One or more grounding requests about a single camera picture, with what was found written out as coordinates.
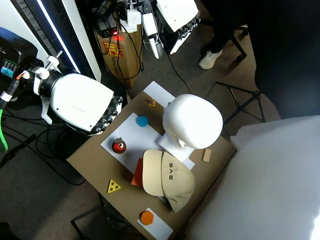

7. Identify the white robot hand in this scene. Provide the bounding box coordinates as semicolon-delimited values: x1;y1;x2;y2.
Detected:
141;0;201;60
49;72;125;137

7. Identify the beige baseball cap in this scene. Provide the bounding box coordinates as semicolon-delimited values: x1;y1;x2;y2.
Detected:
142;149;196;214

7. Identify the white mannequin head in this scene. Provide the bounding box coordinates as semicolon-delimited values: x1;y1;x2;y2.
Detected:
155;93;224;163

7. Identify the white power adapter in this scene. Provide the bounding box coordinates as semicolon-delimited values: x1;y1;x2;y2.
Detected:
125;8;142;33

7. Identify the person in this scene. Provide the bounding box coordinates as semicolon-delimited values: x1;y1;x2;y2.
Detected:
198;0;251;70

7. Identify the red toy fruit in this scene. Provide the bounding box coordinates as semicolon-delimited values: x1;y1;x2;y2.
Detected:
111;136;127;155

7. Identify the brown cardboard box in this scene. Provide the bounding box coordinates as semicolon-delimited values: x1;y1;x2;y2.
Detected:
96;23;144;88

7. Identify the large white paper sheet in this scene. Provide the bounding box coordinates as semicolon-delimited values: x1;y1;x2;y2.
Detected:
100;112;196;176

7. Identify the blue round disc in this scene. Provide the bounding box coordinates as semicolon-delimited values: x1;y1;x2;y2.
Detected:
135;115;149;128

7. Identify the white and black cabinet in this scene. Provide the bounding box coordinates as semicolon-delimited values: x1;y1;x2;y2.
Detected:
0;0;102;83

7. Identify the black power strip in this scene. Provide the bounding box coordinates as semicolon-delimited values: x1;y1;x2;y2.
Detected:
96;0;119;15

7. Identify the black device with red light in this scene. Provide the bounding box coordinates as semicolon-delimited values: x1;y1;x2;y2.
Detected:
97;21;122;40

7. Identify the black chair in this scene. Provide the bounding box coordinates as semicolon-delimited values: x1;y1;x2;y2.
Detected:
231;23;250;63

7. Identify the yellow triangle block with holes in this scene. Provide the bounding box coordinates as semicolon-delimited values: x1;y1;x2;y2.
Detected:
107;178;123;194

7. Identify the orange card sheet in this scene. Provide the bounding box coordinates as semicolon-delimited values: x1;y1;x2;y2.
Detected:
130;157;145;187

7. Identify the black tripod stand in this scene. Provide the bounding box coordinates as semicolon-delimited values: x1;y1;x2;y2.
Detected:
215;81;266;126

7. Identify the black curtain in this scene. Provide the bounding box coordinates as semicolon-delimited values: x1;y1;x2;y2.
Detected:
246;0;320;120

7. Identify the orange hexagon block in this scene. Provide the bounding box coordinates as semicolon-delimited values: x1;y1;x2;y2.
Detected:
140;210;155;226

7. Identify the small wooden block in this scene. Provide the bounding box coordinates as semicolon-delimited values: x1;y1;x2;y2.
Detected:
201;148;213;163

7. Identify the green cable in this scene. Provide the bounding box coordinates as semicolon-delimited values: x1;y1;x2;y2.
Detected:
0;107;10;152

